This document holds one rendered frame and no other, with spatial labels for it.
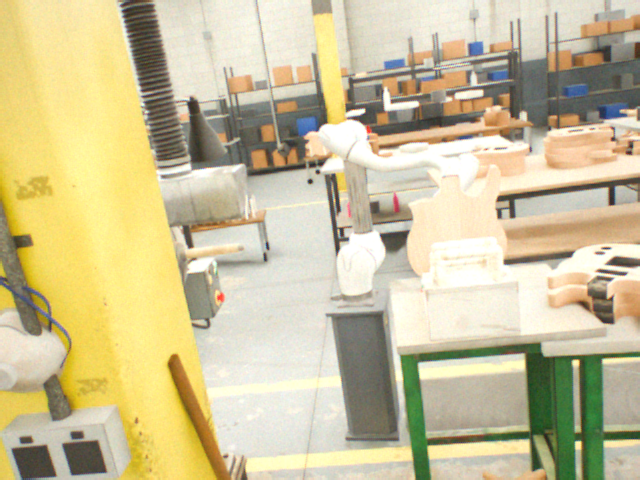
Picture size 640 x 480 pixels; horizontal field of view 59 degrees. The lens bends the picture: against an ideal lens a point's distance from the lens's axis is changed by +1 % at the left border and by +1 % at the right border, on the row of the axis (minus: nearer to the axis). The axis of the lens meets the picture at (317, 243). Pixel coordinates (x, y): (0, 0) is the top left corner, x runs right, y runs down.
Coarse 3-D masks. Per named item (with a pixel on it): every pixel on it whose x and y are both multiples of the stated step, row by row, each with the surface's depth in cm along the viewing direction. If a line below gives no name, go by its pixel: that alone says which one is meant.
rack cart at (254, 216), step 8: (248, 208) 608; (256, 208) 609; (248, 216) 600; (256, 216) 593; (264, 216) 596; (208, 224) 590; (216, 224) 585; (224, 224) 579; (232, 224) 576; (240, 224) 576; (264, 224) 621; (264, 232) 624; (264, 248) 587; (264, 256) 587
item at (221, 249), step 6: (210, 246) 194; (216, 246) 193; (222, 246) 192; (228, 246) 192; (234, 246) 191; (186, 252) 193; (192, 252) 193; (198, 252) 193; (204, 252) 192; (210, 252) 192; (216, 252) 192; (222, 252) 192; (228, 252) 192; (234, 252) 192
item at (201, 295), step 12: (192, 264) 228; (204, 264) 225; (192, 276) 218; (204, 276) 218; (216, 276) 230; (192, 288) 219; (204, 288) 219; (216, 288) 228; (192, 300) 221; (204, 300) 220; (216, 300) 226; (192, 312) 222; (204, 312) 222; (216, 312) 225; (192, 324) 226
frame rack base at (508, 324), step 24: (432, 288) 172; (456, 288) 170; (480, 288) 169; (504, 288) 168; (432, 312) 173; (456, 312) 172; (480, 312) 172; (504, 312) 171; (432, 336) 176; (456, 336) 175; (480, 336) 174
